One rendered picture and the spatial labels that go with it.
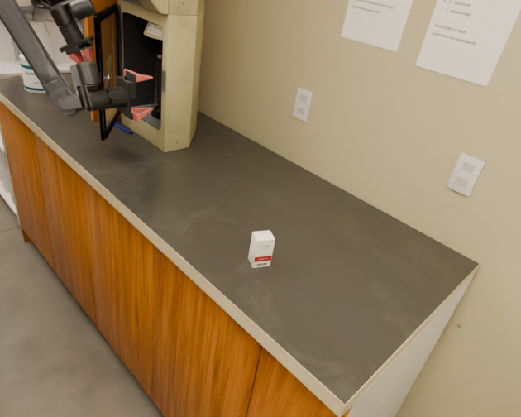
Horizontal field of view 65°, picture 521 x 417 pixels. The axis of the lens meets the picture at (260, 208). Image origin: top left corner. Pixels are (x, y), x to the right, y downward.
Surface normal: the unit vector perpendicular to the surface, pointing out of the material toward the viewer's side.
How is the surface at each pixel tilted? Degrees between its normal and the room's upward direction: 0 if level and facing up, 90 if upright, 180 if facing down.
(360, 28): 90
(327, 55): 90
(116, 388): 0
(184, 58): 90
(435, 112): 90
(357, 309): 0
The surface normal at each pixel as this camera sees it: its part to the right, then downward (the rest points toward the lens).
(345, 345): 0.14, -0.84
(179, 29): 0.69, 0.47
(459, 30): -0.70, 0.28
